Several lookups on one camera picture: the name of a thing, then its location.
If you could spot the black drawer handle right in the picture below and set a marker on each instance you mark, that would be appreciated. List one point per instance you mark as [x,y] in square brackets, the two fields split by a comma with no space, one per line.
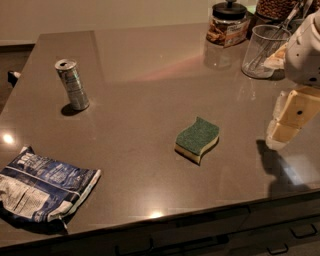
[304,231]

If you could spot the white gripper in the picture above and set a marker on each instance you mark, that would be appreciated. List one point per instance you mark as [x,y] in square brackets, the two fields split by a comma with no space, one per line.
[304,59]

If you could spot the black drawer handle left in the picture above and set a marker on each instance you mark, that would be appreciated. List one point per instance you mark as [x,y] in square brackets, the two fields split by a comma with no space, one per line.
[134,247]

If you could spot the black and white floor object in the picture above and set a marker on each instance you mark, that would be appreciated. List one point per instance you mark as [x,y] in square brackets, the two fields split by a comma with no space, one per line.
[13,77]

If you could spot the black drawer handle lower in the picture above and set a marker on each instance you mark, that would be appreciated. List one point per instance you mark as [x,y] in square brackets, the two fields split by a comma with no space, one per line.
[276,250]

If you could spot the green and yellow sponge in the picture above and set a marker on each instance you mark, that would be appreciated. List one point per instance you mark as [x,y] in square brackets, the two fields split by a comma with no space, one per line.
[196,139]

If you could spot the glass jar with black lid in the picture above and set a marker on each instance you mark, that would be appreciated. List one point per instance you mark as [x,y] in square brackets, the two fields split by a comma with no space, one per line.
[228,24]

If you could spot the blue and white snack bag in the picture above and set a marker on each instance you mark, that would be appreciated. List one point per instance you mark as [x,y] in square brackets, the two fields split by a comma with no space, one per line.
[40,190]

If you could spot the large jar of nuts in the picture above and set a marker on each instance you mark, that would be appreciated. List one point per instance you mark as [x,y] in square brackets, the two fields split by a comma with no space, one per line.
[275,9]

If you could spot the black drawer handle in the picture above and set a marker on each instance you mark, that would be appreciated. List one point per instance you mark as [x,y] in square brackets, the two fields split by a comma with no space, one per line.
[134,247]
[304,231]
[276,250]

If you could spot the metal whisk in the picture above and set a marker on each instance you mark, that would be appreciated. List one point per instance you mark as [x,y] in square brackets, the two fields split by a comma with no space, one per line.
[274,37]

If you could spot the silver redbull can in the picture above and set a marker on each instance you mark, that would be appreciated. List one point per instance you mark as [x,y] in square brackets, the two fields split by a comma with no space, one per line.
[69,75]

